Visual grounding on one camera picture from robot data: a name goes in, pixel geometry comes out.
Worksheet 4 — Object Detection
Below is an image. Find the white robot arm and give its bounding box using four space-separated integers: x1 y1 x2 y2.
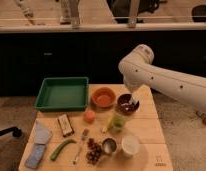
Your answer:
118 44 206 114

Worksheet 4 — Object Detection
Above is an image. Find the orange bowl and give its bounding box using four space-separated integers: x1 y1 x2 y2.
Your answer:
91 87 116 108

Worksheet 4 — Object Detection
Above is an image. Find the purple bowl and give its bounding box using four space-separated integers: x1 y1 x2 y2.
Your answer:
116 94 139 116

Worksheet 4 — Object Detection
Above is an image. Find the orange fruit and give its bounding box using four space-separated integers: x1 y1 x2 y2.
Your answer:
83 110 95 123

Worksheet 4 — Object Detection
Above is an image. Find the yellow banana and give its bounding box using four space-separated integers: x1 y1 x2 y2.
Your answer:
102 115 113 133

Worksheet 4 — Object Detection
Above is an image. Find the green plastic cup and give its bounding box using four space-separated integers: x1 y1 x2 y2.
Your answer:
111 115 125 131

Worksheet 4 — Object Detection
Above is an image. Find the green plastic tray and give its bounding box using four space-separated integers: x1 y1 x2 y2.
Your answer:
35 77 89 112

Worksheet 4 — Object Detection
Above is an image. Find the metal fork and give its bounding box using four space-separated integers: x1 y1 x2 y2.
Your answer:
73 129 89 165

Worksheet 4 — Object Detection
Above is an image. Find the black chocolate bar box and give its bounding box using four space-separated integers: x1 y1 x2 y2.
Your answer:
57 114 74 137

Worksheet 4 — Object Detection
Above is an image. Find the small metal cup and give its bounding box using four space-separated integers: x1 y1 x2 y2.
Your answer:
102 138 117 155

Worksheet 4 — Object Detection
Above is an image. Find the white cup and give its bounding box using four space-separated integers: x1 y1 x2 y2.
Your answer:
121 135 140 158

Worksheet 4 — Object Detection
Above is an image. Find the green cucumber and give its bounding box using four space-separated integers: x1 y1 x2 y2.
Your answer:
50 139 77 161

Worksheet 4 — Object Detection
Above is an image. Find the bunch of dark grapes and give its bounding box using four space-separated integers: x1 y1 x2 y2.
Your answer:
86 138 102 165

